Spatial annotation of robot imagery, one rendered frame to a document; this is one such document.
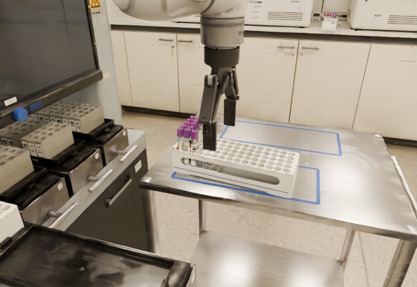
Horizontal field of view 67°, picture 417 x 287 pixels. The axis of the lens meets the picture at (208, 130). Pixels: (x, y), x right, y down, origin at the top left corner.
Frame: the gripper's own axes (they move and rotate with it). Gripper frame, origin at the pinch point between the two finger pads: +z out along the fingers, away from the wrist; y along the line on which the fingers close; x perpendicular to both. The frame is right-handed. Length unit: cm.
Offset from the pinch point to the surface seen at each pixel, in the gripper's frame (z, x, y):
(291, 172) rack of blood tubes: 4.4, -17.9, -4.1
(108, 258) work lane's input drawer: 12.3, 9.4, -32.1
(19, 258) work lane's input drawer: 12.3, 24.4, -38.0
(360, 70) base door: 31, -42, 199
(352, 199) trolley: 10.6, -31.1, -0.3
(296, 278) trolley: 65, -23, 21
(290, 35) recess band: 9, 13, 198
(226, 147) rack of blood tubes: 4.4, -1.4, 0.9
